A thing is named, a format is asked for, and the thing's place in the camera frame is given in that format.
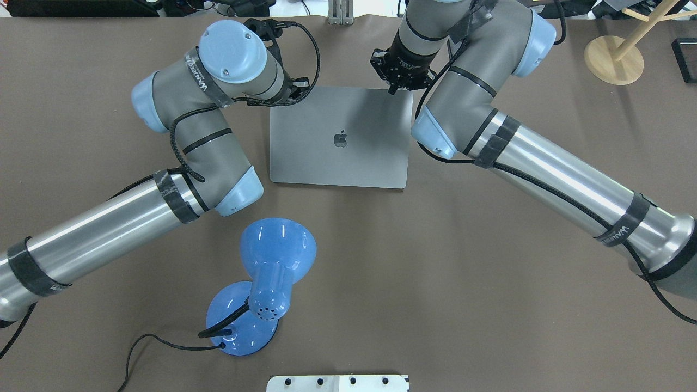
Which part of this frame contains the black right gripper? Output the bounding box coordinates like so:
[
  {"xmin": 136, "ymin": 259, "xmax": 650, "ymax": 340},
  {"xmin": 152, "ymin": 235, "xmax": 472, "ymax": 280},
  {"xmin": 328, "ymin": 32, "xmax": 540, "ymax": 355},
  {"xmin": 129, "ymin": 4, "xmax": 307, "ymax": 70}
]
[{"xmin": 370, "ymin": 48, "xmax": 436, "ymax": 96}]

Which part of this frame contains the silver laptop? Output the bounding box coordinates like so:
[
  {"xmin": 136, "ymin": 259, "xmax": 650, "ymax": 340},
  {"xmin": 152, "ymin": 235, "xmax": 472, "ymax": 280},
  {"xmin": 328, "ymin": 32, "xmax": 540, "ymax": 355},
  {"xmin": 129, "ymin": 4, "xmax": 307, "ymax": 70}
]
[{"xmin": 270, "ymin": 86, "xmax": 413, "ymax": 189}]

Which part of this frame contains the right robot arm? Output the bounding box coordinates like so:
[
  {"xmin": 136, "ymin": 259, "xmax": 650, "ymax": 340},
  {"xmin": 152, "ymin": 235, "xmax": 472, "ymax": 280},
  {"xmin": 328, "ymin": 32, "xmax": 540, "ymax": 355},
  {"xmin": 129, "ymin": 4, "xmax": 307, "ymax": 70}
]
[{"xmin": 384, "ymin": 1, "xmax": 696, "ymax": 300}]

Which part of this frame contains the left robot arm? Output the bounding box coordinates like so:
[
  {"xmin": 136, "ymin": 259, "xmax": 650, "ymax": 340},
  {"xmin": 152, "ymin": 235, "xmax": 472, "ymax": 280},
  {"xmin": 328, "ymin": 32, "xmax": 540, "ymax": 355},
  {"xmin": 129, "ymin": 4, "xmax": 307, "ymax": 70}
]
[{"xmin": 2, "ymin": 20, "xmax": 289, "ymax": 327}]

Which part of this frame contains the wooden mug tree stand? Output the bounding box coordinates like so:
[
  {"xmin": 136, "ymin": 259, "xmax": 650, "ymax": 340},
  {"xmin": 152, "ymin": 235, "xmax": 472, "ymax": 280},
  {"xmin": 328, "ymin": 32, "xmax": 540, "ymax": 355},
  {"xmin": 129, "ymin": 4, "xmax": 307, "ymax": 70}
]
[{"xmin": 583, "ymin": 1, "xmax": 696, "ymax": 86}]

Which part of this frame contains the blue desk lamp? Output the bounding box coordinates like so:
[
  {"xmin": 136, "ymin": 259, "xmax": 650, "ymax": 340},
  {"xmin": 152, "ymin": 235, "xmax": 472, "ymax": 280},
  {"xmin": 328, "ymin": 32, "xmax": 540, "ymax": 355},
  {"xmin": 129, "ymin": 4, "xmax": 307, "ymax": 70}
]
[{"xmin": 198, "ymin": 217, "xmax": 317, "ymax": 356}]

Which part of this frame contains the aluminium frame post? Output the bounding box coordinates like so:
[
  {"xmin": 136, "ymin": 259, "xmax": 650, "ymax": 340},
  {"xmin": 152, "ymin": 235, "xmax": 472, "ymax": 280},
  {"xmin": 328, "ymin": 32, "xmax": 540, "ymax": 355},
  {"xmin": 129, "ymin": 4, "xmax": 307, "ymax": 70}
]
[{"xmin": 328, "ymin": 0, "xmax": 354, "ymax": 26}]

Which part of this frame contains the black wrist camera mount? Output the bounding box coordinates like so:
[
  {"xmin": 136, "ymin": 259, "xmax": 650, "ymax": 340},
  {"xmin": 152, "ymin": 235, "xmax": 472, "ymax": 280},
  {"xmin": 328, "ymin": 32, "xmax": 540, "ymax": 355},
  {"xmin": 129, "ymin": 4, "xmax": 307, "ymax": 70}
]
[{"xmin": 243, "ymin": 19, "xmax": 285, "ymax": 65}]

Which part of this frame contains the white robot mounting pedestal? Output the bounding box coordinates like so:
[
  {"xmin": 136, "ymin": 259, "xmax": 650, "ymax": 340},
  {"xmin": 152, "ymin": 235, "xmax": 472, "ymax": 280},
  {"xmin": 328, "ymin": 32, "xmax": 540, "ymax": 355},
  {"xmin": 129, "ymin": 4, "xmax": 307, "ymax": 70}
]
[{"xmin": 266, "ymin": 374, "xmax": 411, "ymax": 391}]

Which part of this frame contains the black lamp power cable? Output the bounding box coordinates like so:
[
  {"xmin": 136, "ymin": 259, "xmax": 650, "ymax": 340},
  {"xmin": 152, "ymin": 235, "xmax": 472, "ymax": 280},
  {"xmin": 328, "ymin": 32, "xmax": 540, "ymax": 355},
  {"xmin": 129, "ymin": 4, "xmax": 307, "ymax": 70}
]
[{"xmin": 117, "ymin": 303, "xmax": 251, "ymax": 392}]

